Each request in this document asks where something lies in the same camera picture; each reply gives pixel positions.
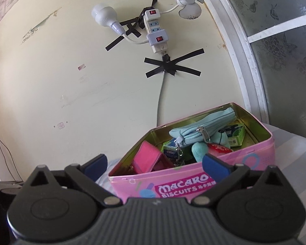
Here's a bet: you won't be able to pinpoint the pink biscuit tin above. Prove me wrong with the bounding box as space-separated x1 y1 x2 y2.
108 102 275 199

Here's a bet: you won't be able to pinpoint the patterned window glass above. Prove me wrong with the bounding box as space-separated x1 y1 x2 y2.
217 0 306 143

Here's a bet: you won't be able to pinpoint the white gooseneck light bulb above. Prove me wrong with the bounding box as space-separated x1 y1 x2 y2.
91 3 150 46

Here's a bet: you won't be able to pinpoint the teal plush toy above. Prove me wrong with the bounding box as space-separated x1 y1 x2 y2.
192 129 231 162

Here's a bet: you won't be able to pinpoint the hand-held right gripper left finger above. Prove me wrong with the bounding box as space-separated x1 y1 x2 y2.
23 154 123 207

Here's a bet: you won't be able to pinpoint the grey power cable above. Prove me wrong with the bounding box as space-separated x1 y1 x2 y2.
156 71 167 128

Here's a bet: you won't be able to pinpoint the pink wallet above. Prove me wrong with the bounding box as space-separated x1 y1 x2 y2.
132 141 175 174

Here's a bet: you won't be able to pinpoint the striped blue bed sheet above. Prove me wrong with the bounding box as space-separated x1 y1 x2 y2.
95 125 306 210

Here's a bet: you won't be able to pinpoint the green toothpaste box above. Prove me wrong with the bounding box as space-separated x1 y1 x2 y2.
161 122 246 160

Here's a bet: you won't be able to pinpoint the black tape strips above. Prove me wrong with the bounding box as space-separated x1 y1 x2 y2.
105 0 160 52

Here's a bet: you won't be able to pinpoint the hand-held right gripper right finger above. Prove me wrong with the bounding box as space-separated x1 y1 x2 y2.
192 154 283 207

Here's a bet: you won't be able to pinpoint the red cigarette box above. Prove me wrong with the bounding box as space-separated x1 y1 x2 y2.
207 143 232 156

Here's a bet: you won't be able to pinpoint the torn white wall label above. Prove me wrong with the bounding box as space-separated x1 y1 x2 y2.
22 22 45 44

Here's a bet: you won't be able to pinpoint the light blue zipper pouch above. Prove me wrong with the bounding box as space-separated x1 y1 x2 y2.
169 107 235 164

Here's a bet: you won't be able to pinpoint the white wall power strip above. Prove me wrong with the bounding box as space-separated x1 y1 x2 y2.
143 8 169 55

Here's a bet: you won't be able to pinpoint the black tape cross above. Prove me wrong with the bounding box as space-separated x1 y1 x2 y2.
144 48 204 79

